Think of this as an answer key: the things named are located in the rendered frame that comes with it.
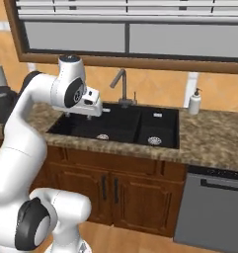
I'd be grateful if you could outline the brown wooden cupboard door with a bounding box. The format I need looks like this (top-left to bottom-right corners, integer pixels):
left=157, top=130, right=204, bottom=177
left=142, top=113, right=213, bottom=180
left=34, top=161, right=114, bottom=227
left=112, top=175, right=186, bottom=238

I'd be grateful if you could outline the grey metal tap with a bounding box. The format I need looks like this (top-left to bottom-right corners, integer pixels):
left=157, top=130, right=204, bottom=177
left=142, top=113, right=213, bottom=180
left=109, top=68, right=138, bottom=110

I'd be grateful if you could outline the black dishwasher handle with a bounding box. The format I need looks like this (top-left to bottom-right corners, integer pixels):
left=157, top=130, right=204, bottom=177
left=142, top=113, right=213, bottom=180
left=199, top=178, right=238, bottom=193

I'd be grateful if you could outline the black cupboard door handle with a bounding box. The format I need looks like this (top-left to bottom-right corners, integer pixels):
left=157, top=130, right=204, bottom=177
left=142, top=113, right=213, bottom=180
left=101, top=174, right=108, bottom=202
left=113, top=177, right=119, bottom=205

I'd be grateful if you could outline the wooden framed window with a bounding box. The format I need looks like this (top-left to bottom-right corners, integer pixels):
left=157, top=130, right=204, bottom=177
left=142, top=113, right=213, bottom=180
left=3, top=0, right=238, bottom=75

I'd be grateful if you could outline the white soap dispenser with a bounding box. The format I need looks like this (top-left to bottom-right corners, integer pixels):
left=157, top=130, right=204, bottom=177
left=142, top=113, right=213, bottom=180
left=188, top=87, right=203, bottom=117

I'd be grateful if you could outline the brown wooden false drawer front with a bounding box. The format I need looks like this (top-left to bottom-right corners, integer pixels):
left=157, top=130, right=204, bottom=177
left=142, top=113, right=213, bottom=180
left=45, top=145, right=188, bottom=183

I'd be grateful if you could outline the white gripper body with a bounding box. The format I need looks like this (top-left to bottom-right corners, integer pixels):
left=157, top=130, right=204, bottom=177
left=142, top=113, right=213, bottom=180
left=51, top=98, right=104, bottom=119

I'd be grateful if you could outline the grey dishwasher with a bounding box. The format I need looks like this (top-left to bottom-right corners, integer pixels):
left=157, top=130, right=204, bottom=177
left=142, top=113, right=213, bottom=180
left=173, top=165, right=238, bottom=253

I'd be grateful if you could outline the white window blind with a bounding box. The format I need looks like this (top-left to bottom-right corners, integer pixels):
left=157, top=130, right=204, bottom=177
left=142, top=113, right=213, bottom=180
left=15, top=0, right=238, bottom=24

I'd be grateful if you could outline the black double sink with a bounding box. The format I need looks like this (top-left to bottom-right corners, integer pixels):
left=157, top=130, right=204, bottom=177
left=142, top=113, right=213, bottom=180
left=45, top=102, right=181, bottom=150

